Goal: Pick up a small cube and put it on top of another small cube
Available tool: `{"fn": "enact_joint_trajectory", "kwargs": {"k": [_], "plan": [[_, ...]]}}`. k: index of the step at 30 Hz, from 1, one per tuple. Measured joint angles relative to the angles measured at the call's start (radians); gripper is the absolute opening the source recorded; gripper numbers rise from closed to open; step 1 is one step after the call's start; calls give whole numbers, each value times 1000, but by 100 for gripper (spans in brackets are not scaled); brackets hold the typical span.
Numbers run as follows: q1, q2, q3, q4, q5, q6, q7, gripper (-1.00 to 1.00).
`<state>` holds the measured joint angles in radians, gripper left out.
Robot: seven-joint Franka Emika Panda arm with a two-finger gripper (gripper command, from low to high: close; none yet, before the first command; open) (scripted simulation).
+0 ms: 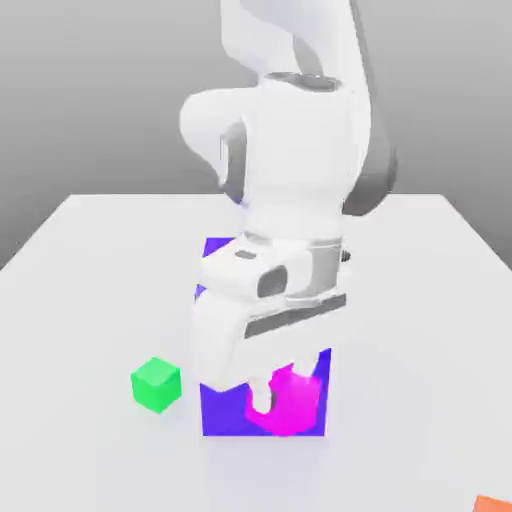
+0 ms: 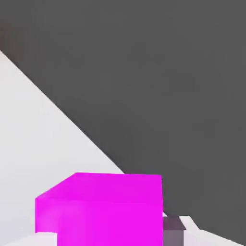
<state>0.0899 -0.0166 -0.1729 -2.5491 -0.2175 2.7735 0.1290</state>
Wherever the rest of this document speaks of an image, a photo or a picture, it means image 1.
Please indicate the large orange box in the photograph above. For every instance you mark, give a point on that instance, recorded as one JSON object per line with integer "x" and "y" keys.
{"x": 494, "y": 504}

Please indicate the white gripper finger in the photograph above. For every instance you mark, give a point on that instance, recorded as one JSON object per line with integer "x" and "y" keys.
{"x": 304, "y": 363}
{"x": 262, "y": 396}

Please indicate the small green cube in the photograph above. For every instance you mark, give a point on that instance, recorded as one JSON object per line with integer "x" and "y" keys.
{"x": 156, "y": 386}

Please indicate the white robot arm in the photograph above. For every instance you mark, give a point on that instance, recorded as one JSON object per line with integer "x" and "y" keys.
{"x": 296, "y": 160}

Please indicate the large blue box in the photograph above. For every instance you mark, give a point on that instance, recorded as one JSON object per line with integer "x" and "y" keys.
{"x": 224, "y": 412}

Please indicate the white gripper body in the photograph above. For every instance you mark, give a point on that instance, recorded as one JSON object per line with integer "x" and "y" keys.
{"x": 218, "y": 340}

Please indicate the small magenta cube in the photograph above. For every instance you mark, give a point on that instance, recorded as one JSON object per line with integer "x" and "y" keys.
{"x": 294, "y": 404}

